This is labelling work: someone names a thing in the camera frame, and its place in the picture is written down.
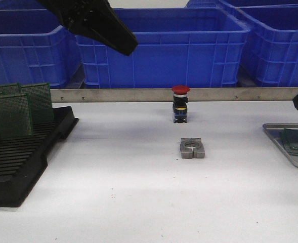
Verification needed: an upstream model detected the blue left plastic crate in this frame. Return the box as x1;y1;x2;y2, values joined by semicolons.
0;10;81;88

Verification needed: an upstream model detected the blue back-right plastic crate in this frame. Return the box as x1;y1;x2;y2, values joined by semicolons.
185;0;298;9

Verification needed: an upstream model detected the blue right plastic crate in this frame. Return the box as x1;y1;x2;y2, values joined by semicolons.
237;7;298;87

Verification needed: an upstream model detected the grey split clamp block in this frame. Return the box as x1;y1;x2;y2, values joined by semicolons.
180;138;205;159

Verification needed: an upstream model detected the silver metal tray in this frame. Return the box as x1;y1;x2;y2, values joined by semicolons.
263;123;298;168

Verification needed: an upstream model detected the blue centre plastic crate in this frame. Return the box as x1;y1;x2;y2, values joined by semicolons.
76;8;249;89

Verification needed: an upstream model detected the black slotted board rack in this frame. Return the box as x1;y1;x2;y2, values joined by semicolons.
0;106;79;207

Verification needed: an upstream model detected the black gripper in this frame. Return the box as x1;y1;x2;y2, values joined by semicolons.
38;0;138;56

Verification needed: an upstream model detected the blue back-left plastic crate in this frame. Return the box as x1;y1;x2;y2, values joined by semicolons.
0;0;47;10

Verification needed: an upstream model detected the red emergency stop button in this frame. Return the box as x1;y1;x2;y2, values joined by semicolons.
172;85;190;123

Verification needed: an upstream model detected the metal table edge rail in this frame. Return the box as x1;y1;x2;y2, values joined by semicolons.
51;87;298;103

